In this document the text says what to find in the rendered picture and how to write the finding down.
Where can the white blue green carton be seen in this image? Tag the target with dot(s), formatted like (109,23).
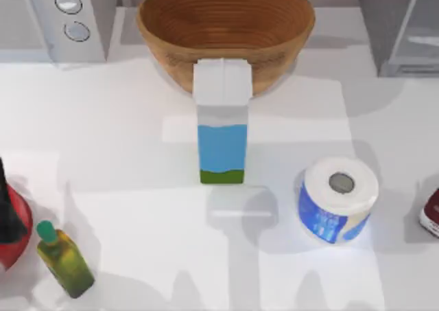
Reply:
(222,143)

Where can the brown woven basket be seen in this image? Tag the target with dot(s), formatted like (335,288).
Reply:
(226,22)

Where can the white paper roll blue wrapper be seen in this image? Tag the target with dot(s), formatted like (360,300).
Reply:
(337,204)

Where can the small microwave knob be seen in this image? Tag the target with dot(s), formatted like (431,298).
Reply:
(77,31)

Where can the green oil bottle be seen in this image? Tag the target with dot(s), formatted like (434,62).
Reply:
(67,263)

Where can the large microwave knob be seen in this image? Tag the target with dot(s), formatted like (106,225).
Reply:
(68,2)

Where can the pale microwave oven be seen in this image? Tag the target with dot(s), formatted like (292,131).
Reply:
(51,22)

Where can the dark red and white can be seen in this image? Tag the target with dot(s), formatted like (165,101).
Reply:
(431,209)

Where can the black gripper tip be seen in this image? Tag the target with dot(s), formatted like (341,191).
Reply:
(6,208)

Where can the red round object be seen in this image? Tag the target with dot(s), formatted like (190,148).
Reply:
(13,249)

